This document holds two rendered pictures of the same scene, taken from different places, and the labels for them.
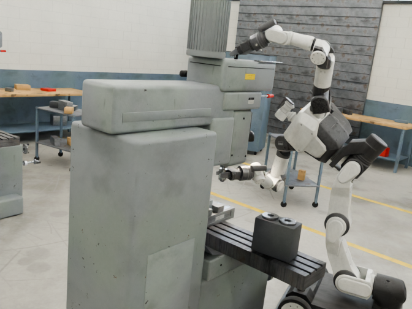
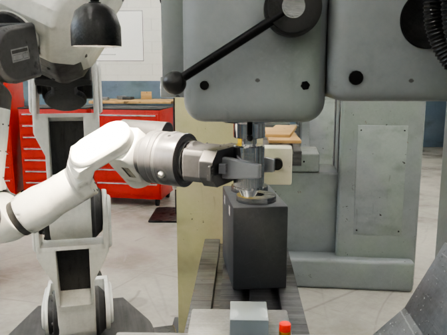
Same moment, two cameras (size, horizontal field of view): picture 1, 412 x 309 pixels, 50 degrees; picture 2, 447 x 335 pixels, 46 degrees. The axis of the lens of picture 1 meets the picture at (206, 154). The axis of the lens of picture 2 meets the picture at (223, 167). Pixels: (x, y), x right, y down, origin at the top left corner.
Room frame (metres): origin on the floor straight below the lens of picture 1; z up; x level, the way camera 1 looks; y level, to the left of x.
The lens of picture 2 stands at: (3.01, 0.50, 1.38)
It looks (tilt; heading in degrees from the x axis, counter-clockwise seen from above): 10 degrees down; 232
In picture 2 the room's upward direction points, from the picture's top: straight up
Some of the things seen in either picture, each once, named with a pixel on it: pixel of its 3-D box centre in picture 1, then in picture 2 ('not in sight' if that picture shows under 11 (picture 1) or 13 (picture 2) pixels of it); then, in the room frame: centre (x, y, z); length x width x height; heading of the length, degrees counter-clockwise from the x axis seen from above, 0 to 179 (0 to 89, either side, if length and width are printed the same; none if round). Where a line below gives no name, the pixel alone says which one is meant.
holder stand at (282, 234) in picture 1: (276, 235); (252, 230); (2.22, -0.42, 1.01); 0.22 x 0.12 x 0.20; 58
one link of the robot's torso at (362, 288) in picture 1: (355, 280); (78, 305); (2.44, -0.96, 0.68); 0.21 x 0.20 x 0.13; 66
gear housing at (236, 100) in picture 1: (226, 97); not in sight; (2.46, -0.08, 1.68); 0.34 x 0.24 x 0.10; 140
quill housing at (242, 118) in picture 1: (226, 134); (253, 6); (2.49, -0.11, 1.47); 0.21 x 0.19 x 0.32; 50
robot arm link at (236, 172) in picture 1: (236, 173); (197, 162); (2.53, -0.19, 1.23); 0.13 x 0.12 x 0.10; 25
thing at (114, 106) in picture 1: (166, 103); not in sight; (2.11, 0.21, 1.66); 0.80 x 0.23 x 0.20; 140
